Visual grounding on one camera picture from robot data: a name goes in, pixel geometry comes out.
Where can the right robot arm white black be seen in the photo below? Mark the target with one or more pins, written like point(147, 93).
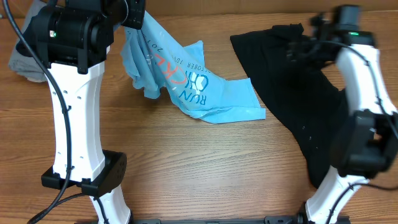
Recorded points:
point(366, 145)

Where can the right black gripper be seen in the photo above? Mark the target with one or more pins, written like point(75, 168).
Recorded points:
point(295, 50)

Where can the black garment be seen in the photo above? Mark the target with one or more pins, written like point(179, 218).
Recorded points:
point(298, 95)

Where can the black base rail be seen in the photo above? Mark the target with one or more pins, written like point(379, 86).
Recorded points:
point(217, 221)

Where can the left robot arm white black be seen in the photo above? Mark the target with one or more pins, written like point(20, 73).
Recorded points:
point(71, 43)

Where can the light blue printed t-shirt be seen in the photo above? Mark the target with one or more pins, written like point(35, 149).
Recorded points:
point(155, 60)

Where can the folded grey garment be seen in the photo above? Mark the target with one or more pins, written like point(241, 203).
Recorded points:
point(27, 66)

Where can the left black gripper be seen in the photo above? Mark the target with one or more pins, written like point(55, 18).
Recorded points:
point(134, 18)

